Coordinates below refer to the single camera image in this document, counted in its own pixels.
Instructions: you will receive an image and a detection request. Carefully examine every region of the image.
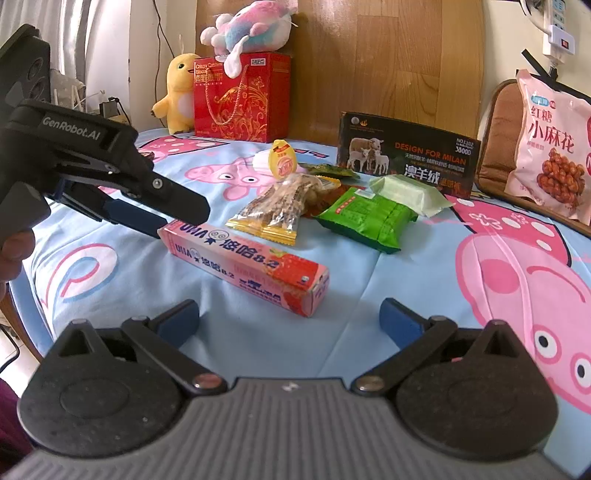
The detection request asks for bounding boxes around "white power strip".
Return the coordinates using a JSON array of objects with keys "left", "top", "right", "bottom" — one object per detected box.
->
[{"left": 539, "top": 0, "right": 581, "bottom": 59}]

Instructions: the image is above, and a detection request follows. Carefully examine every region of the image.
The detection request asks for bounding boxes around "person's left hand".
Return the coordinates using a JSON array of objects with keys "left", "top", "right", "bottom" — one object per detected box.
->
[{"left": 0, "top": 230, "right": 38, "bottom": 284}]

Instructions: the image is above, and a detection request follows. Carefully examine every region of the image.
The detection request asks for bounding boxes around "green snack packet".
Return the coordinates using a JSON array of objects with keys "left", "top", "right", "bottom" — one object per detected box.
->
[{"left": 313, "top": 186, "right": 420, "bottom": 256}]

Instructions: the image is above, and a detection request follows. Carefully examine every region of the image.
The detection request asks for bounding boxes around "yellow plush toy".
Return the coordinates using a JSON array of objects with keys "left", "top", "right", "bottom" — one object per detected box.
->
[{"left": 152, "top": 52, "right": 202, "bottom": 136}]

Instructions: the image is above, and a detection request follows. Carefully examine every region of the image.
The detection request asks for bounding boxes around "cartoon pig printed sheet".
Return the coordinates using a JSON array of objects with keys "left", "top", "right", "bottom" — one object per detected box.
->
[{"left": 9, "top": 127, "right": 591, "bottom": 418}]

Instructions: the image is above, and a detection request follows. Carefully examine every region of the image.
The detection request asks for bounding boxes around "pink candy box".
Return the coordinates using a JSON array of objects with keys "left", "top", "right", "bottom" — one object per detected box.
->
[{"left": 157, "top": 219, "right": 331, "bottom": 319}]

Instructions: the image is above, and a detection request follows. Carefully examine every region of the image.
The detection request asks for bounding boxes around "black box with sheep picture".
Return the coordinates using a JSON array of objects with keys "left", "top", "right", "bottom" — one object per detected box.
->
[{"left": 336, "top": 111, "right": 482, "bottom": 200}]

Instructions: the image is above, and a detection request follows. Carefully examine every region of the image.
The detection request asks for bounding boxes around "pink and blue plush toy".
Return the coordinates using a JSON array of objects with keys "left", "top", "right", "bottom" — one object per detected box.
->
[{"left": 200, "top": 0, "right": 299, "bottom": 78}]

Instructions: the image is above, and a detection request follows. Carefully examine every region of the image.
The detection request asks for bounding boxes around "pale green wipes packet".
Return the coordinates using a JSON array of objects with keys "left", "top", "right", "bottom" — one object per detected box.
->
[{"left": 368, "top": 174, "right": 457, "bottom": 219}]

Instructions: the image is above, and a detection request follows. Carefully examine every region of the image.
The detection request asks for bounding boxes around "large pink snack bag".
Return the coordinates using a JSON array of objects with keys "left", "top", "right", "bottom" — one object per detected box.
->
[{"left": 503, "top": 69, "right": 591, "bottom": 227}]

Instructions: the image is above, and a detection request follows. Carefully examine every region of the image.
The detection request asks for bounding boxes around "black cable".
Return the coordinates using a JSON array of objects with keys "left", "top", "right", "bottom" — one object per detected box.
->
[{"left": 151, "top": 0, "right": 164, "bottom": 70}]

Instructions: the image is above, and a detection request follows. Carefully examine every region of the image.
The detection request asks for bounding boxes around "maroon clothing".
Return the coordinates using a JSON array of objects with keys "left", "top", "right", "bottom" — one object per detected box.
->
[{"left": 0, "top": 377, "right": 34, "bottom": 478}]

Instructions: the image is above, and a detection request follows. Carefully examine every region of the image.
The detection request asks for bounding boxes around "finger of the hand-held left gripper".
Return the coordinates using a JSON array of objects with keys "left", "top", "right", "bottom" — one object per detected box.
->
[
  {"left": 137, "top": 172, "right": 211, "bottom": 227},
  {"left": 59, "top": 181, "right": 172, "bottom": 239}
]

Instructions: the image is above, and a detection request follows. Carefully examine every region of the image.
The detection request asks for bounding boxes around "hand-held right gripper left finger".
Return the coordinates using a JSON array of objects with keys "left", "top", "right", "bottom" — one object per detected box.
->
[{"left": 44, "top": 299, "right": 228, "bottom": 398}]

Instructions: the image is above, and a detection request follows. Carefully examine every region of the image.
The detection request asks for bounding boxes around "white curtain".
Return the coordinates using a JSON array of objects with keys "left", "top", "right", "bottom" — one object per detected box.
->
[{"left": 46, "top": 0, "right": 141, "bottom": 126}]

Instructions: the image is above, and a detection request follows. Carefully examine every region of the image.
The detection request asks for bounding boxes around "brown chair cushion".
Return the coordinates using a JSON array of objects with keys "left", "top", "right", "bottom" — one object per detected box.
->
[{"left": 475, "top": 78, "right": 591, "bottom": 228}]

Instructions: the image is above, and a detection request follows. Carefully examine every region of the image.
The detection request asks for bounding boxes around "small white packet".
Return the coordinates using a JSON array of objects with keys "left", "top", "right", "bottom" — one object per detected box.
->
[{"left": 251, "top": 150, "right": 278, "bottom": 174}]

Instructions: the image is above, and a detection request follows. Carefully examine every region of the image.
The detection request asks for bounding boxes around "wooden headboard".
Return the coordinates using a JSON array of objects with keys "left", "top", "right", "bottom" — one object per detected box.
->
[{"left": 194, "top": 0, "right": 486, "bottom": 149}]

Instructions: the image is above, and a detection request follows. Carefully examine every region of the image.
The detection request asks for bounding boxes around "clear nut snack packet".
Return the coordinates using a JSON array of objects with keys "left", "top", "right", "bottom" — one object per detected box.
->
[{"left": 225, "top": 172, "right": 334, "bottom": 246}]

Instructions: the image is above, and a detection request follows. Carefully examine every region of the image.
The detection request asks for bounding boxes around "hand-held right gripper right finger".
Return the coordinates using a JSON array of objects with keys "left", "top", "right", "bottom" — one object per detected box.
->
[{"left": 353, "top": 298, "right": 533, "bottom": 398}]

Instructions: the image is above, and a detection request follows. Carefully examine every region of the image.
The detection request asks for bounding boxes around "small dark green packet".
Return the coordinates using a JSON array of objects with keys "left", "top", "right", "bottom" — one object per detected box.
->
[{"left": 304, "top": 163, "right": 362, "bottom": 180}]

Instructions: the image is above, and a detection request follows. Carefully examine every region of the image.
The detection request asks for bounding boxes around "red gift box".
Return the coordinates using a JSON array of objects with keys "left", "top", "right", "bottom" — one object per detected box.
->
[{"left": 193, "top": 52, "right": 293, "bottom": 144}]

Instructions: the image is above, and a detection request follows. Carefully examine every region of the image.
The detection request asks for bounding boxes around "small yellow packet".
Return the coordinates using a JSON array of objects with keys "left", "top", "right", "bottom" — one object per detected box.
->
[{"left": 268, "top": 139, "right": 299, "bottom": 181}]

